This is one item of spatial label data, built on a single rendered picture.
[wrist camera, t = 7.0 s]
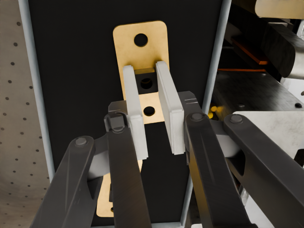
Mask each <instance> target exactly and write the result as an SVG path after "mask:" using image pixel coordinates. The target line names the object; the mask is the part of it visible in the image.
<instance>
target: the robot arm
mask: <svg viewBox="0 0 304 228"><path fill-rule="evenodd" d="M156 71H157V82H158V95H159V100H160V104H161V109H162V113H163V117H164V120H165V125H166V129H167V133H168V137H169V141H170V145H171V150H172V153H174V155H176V154H183V153H184V152H185V149H186V163H187V165H189V169H190V174H191V179H192V183H193V187H194V191H195V196H196V201H197V205H198V209H199V215H200V219H201V223H202V228H258V226H257V225H256V224H255V223H251V221H250V219H249V217H248V214H247V212H246V209H245V207H244V204H243V202H242V199H241V197H240V194H239V192H238V189H237V187H236V184H235V182H234V179H233V176H232V174H231V172H232V173H233V174H234V175H235V177H236V178H237V179H238V181H239V182H240V183H241V185H242V186H243V187H244V189H245V190H246V191H247V192H248V194H249V195H250V196H251V197H252V199H253V200H254V201H255V203H256V204H257V205H258V207H259V208H260V209H261V211H262V212H263V213H264V215H265V216H266V217H267V218H268V220H269V221H270V222H271V224H272V225H273V226H274V227H275V228H304V168H303V167H301V166H300V165H299V164H298V163H297V162H296V161H295V160H294V159H293V158H291V157H290V156H289V155H288V154H287V153H286V152H285V151H284V150H283V149H281V148H280V147H279V146H278V145H277V144H276V143H275V142H274V141H272V140H271V139H270V138H269V137H268V136H267V135H266V134H265V133H264V132H262V131H261V130H260V129H259V128H258V127H257V126H256V125H255V124H254V123H253V122H252V121H251V120H249V119H248V118H247V117H246V116H244V115H241V114H229V115H227V116H226V117H225V118H224V121H216V120H211V119H209V116H208V115H207V114H205V113H203V112H202V110H201V107H200V105H199V103H198V101H197V99H196V97H195V95H194V94H193V93H192V92H190V91H183V92H177V91H176V88H175V85H174V82H173V80H172V77H171V74H170V72H169V69H168V66H167V64H166V62H165V61H159V62H157V63H156ZM123 78H124V86H125V94H126V100H122V101H115V102H111V104H110V105H109V106H108V114H106V116H105V117H104V123H105V127H106V132H107V133H106V134H105V135H104V136H102V137H100V138H98V139H95V140H94V139H93V138H92V137H90V136H80V137H77V138H75V139H74V140H72V141H71V142H70V144H69V146H68V148H67V150H66V152H65V154H64V156H63V158H62V161H61V163H60V165H59V167H58V169H57V171H56V173H55V175H54V177H53V179H52V182H51V184H50V186H49V188H48V190H47V192H46V194H45V196H44V198H43V200H42V202H41V204H40V206H39V208H38V211H37V213H36V215H35V217H34V219H33V221H32V223H31V225H30V227H29V228H90V227H91V223H92V219H93V216H94V212H95V208H96V204H97V201H98V197H99V194H100V189H101V186H102V182H103V179H104V175H106V174H108V173H110V179H111V190H112V201H113V213H114V228H152V225H151V220H150V216H149V211H148V207H147V202H146V197H145V193H144V188H143V183H142V179H141V174H140V170H139V165H138V160H143V159H146V158H147V157H148V152H147V143H146V136H145V129H144V122H143V114H142V109H141V105H140V100H139V95H138V89H137V84H136V80H135V75H134V70H133V66H131V65H129V66H124V68H123ZM185 146H186V148H185ZM230 170H231V171H230Z"/></svg>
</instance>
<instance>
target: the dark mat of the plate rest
mask: <svg viewBox="0 0 304 228"><path fill-rule="evenodd" d="M222 1H223V0H28V4H29V10H30V16H31V22H32V28H33V36H34V41H35V47H36V54H37V59H38V67H39V73H40V79H41V85H42V91H43V99H44V105H45V110H46V117H47V124H48V130H49V137H50V142H51V148H52V156H53V162H54V168H55V173H56V171H57V169H58V167H59V165H60V163H61V161H62V158H63V156H64V154H65V152H66V150H67V148H68V146H69V144H70V142H71V141H72V140H74V139H75V138H77V137H80V136H90V137H92V138H93V139H94V140H95V139H98V138H100V137H102V136H104V135H105V134H106V133H107V132H106V127H105V122H104V117H105V116H106V114H108V106H109V105H110V104H111V102H115V101H122V100H124V96H123V90H122V85H121V79H120V74H119V67H118V61H117V56H116V50H115V44H114V37H113V30H114V28H115V27H116V26H118V25H120V24H130V23H138V22H146V21H153V20H161V21H163V22H164V23H165V25H166V28H167V41H168V56H169V71H170V74H171V77H172V80H173V82H174V85H175V88H176V91H177V92H183V91H190V92H192V93H193V94H194V95H195V97H196V99H197V101H198V103H199V105H200V107H201V109H202V105H203V100H204V94H205V89H206V84H207V79H208V74H209V68H210V63H211V58H212V53H213V48H214V42H215V37H216V32H217V27H218V22H219V16H220V10H221V6H222ZM144 129H145V136H146V143H147V152H148V157H147V158H146V159H143V160H142V168H141V172H140V174H141V179H142V184H143V188H144V193H145V197H146V202H147V207H148V211H149V216H150V220H151V223H170V222H180V220H181V214H182V209H183V204H184V199H185V193H186V188H187V183H188V178H189V173H190V169H189V165H187V163H186V149H185V152H184V153H183V154H176V155H174V153H172V150H171V145H170V141H169V137H168V133H167V129H166V125H165V121H162V122H155V123H147V124H144ZM185 148H186V146H185ZM96 212H97V204H96V208H95V212H94V216H93V219H92V223H91V227H99V226H114V217H100V216H98V215H97V213H96Z"/></svg>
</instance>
